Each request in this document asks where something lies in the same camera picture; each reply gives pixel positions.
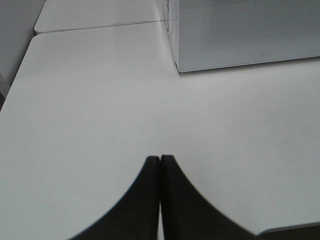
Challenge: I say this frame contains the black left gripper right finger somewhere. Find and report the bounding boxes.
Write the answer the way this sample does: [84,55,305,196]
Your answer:
[160,155,257,240]

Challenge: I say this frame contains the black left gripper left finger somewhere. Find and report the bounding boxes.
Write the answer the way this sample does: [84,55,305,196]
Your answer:
[73,156,160,240]

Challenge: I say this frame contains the white microwave door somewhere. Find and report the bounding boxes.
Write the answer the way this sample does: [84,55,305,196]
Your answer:
[179,0,320,72]

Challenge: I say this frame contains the white microwave oven body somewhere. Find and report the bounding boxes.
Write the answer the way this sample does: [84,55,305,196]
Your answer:
[157,0,180,72]

